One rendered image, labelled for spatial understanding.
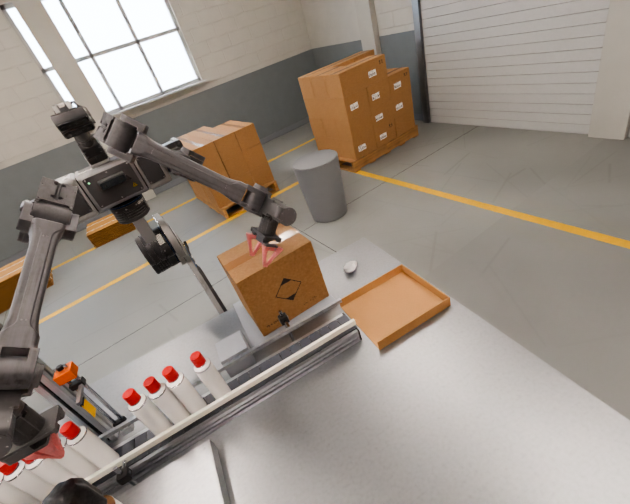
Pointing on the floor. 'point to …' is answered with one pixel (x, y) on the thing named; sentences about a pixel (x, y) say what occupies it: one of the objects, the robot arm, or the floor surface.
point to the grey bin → (322, 184)
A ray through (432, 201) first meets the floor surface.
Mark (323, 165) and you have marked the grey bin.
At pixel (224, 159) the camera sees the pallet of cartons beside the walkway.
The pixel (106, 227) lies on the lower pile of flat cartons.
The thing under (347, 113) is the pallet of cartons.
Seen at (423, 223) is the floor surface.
